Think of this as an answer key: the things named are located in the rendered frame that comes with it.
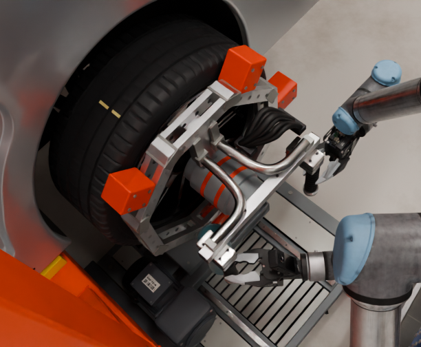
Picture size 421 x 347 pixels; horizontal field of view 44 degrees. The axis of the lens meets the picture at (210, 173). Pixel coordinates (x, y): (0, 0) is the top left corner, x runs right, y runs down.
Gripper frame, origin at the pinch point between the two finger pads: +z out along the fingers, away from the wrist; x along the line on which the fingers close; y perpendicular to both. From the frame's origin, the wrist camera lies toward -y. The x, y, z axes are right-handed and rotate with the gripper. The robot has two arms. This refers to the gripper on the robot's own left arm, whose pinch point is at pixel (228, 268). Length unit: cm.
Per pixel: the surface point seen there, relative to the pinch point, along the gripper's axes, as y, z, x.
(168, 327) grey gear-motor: 42.3, 24.0, -7.0
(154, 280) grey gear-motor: 40.0, 28.8, 8.3
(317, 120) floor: 83, -38, 92
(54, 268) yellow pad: 11, 53, 6
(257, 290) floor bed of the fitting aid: 77, -5, 12
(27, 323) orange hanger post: -85, 13, -27
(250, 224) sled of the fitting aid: 67, -4, 36
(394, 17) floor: 83, -83, 148
